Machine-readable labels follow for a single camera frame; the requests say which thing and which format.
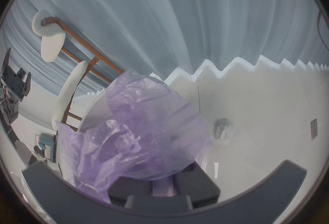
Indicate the blue-grey curtain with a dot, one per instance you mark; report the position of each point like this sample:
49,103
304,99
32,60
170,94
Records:
159,12

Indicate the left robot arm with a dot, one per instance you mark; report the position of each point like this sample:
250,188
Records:
9,111

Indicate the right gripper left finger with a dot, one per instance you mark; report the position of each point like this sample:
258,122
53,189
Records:
128,187

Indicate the wooden chair with white cushions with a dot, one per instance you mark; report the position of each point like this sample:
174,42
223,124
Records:
51,45

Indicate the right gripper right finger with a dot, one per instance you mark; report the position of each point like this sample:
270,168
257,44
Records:
200,187

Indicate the white trash bin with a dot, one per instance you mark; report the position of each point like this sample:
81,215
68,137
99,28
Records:
95,112

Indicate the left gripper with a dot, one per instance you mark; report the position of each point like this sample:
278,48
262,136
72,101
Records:
12,82

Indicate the purple plastic bag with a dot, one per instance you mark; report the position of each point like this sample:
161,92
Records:
144,125

